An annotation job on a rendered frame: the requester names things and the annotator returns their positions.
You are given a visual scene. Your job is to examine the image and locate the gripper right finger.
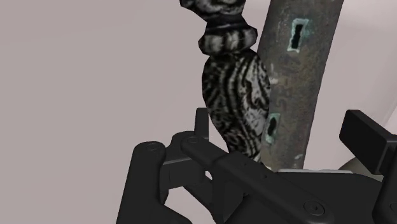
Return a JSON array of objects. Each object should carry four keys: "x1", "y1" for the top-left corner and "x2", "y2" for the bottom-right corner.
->
[{"x1": 338, "y1": 109, "x2": 397, "y2": 224}]

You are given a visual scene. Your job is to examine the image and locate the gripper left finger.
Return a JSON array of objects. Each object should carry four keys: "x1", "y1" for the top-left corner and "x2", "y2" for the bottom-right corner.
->
[{"x1": 116, "y1": 107, "x2": 335, "y2": 224}]

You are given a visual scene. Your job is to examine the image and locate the black white striped figure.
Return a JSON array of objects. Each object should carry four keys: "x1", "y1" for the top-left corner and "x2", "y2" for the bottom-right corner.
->
[{"x1": 179, "y1": 0, "x2": 271, "y2": 164}]

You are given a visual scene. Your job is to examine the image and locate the grey brown slotted cylinder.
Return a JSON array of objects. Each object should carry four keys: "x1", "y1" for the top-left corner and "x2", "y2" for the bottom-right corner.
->
[{"x1": 256, "y1": 0, "x2": 345, "y2": 172}]

